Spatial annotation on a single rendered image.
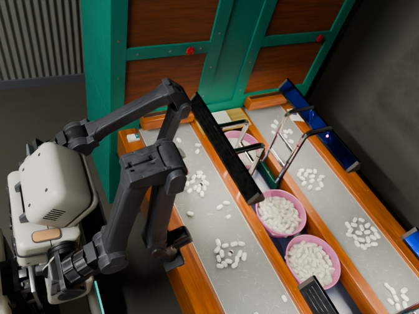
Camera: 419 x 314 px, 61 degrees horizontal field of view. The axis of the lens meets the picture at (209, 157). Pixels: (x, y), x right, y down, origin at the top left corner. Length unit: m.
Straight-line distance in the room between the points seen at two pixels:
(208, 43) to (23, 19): 1.68
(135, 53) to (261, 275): 1.14
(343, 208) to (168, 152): 1.46
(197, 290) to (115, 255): 0.63
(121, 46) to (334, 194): 1.35
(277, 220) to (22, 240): 1.19
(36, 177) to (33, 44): 2.24
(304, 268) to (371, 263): 0.37
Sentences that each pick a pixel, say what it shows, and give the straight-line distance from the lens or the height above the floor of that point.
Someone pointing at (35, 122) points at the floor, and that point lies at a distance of 3.14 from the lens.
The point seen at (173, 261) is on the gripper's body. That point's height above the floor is 1.08.
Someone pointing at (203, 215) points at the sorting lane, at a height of 0.74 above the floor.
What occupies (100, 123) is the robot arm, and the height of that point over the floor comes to 1.31.
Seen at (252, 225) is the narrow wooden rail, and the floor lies 0.76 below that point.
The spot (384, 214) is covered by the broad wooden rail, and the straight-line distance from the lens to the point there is 2.18.
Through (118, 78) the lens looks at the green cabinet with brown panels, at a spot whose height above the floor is 1.12.
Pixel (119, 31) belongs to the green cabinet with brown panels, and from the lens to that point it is 1.61.
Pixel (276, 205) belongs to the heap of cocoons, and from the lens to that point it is 1.90.
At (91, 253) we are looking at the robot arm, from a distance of 1.05.
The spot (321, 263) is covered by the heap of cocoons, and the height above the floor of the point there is 0.73.
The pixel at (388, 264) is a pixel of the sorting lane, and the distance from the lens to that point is 2.05.
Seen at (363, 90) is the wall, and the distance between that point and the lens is 3.37.
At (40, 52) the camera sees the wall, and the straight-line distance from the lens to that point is 3.28.
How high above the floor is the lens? 2.21
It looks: 48 degrees down
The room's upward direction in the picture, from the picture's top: 18 degrees clockwise
